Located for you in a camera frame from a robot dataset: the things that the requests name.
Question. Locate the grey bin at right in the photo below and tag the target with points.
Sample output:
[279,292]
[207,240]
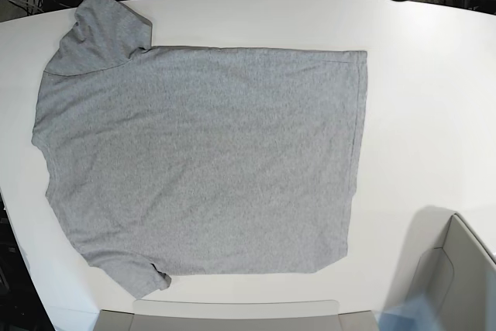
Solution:
[453,287]

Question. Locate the grey T-shirt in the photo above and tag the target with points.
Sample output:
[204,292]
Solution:
[175,161]

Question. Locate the grey tray at bottom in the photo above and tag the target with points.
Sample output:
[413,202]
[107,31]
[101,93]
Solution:
[159,315]

